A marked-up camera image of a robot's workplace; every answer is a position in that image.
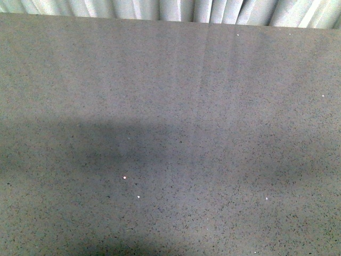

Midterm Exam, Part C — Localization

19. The white pleated curtain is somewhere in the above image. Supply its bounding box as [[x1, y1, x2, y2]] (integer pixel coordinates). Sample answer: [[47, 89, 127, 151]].
[[1, 0, 340, 29]]

